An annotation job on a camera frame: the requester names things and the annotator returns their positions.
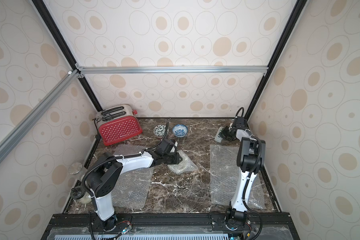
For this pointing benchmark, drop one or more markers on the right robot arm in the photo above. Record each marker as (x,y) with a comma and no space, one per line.
(250,160)

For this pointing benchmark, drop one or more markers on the black right frame post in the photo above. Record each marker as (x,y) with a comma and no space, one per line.
(290,25)

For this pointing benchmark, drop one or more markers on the bubble wrap sheet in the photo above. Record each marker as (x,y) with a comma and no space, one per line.
(224,178)
(185,166)
(131,190)

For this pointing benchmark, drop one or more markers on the red silver toaster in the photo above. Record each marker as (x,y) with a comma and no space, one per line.
(117,124)

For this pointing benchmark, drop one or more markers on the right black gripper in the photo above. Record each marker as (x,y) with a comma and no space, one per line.
(225,133)

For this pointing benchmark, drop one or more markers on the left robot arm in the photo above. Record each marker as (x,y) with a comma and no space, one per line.
(101,178)

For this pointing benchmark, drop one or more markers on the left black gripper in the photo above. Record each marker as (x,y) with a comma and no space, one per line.
(178,159)

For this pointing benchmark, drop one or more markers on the blue white patterned bowl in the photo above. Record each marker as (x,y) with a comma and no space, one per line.
(180,130)

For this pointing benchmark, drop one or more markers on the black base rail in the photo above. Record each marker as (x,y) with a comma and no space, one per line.
(207,226)

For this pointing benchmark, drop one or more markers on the black frame post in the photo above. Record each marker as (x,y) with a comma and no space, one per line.
(290,25)
(65,49)

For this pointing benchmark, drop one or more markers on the horizontal aluminium rail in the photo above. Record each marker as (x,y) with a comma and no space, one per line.
(174,70)

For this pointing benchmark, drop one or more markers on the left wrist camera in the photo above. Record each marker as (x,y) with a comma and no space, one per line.
(174,148)

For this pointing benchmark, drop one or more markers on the black lid glass jar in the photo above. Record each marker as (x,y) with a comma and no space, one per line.
(79,194)

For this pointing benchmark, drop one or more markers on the left diagonal aluminium rail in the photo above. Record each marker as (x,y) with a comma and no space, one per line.
(15,136)

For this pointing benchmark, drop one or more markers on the black white patterned bowl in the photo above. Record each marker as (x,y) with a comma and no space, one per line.
(161,131)

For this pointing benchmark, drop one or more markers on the black left frame post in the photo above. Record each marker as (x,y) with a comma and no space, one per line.
(65,49)

